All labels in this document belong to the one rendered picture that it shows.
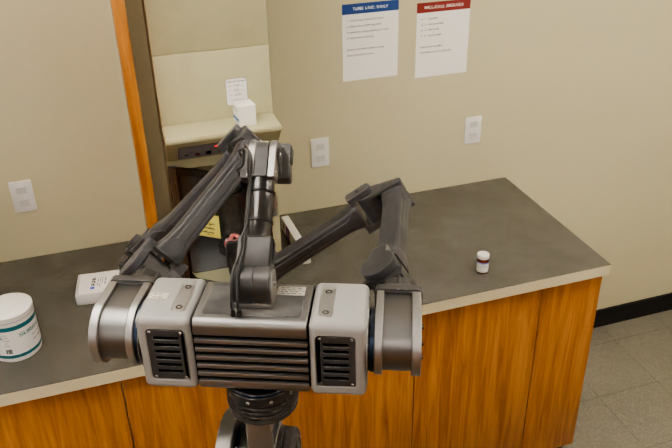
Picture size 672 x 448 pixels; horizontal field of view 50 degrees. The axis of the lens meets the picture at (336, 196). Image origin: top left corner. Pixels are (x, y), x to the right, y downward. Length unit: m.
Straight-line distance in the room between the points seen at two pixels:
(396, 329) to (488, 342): 1.28
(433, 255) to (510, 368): 0.48
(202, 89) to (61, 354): 0.85
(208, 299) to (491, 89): 1.86
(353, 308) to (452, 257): 1.27
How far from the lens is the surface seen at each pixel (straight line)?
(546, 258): 2.55
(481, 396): 2.68
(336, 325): 1.22
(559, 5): 2.97
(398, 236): 1.57
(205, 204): 1.57
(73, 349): 2.24
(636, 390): 3.57
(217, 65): 2.07
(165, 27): 2.02
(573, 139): 3.22
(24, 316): 2.19
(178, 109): 2.09
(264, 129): 2.03
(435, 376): 2.52
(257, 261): 1.25
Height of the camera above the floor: 2.27
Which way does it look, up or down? 28 degrees down
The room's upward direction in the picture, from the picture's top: 1 degrees counter-clockwise
